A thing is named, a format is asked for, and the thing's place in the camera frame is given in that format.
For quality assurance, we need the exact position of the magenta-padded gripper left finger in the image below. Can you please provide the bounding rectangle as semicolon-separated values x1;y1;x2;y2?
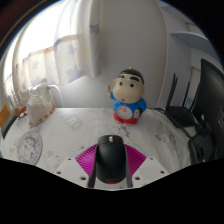
54;145;100;189

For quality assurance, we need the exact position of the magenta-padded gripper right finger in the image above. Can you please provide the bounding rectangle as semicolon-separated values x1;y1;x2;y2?
123;143;169;189

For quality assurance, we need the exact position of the black computer mouse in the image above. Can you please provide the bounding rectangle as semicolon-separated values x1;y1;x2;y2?
95;134;128;185

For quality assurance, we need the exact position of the round purple printed mouse pad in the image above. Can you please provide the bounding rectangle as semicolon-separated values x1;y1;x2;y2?
16;129;44;166

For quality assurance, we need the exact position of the white printed tablecloth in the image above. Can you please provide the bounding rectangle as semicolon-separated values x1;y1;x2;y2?
0;107;201;191

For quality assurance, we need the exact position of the black desktop box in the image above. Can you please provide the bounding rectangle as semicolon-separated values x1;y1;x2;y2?
187;134;215;165

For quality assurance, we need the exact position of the black router with antennas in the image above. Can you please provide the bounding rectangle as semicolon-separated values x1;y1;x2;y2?
164;73;198;129

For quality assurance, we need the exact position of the cartoon boy figure alarm clock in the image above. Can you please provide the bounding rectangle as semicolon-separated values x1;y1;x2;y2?
109;67;148;126

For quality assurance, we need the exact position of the wooden ship model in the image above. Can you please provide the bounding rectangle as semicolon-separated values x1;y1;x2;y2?
9;89;28;118

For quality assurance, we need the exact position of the black computer monitor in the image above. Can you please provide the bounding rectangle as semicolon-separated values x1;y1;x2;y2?
193;58;224;158

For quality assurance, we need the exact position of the white star printed curtain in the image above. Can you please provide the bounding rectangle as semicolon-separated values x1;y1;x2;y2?
2;0;103;108

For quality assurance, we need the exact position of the white wall shelf unit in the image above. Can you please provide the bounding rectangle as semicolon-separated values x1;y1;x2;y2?
165;9;224;69

